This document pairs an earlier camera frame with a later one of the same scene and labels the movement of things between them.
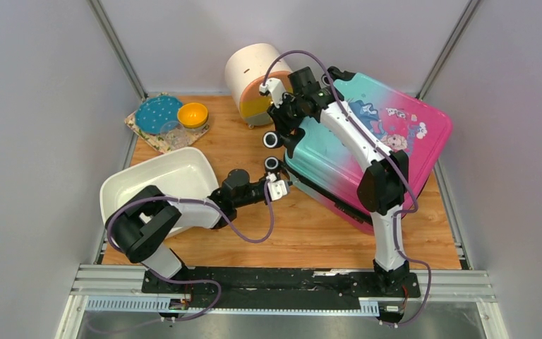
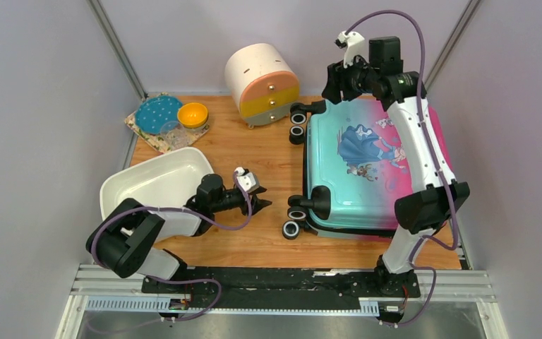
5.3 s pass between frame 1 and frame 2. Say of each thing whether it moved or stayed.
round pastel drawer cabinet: stayed
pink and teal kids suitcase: moved
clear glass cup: stayed
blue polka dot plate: stayed
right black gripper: moved
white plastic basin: stayed
